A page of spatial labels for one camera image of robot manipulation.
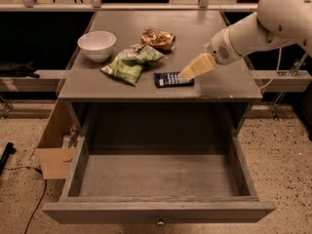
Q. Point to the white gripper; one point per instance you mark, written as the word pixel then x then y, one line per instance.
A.
pixel 219 48

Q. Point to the blue rxbar blueberry wrapper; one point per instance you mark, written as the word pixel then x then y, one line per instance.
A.
pixel 170 79

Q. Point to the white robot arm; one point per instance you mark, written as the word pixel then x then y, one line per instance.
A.
pixel 274 24

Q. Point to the open grey top drawer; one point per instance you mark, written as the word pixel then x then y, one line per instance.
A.
pixel 137 161

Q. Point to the metal drawer knob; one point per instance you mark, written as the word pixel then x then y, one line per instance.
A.
pixel 160 222

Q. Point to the grey wooden cabinet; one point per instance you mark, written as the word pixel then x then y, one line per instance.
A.
pixel 232 83

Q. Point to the crushed orange drink can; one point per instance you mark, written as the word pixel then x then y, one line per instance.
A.
pixel 158 39

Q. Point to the green chip bag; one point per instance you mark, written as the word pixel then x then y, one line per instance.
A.
pixel 129 63

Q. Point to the white ceramic bowl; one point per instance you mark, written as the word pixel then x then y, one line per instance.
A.
pixel 97 46

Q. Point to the brown cardboard box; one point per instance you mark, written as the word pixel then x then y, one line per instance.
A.
pixel 54 150

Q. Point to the black object on ledge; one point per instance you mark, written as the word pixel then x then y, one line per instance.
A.
pixel 17 69

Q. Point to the black floor stand foot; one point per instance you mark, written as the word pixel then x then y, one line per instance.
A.
pixel 9 149

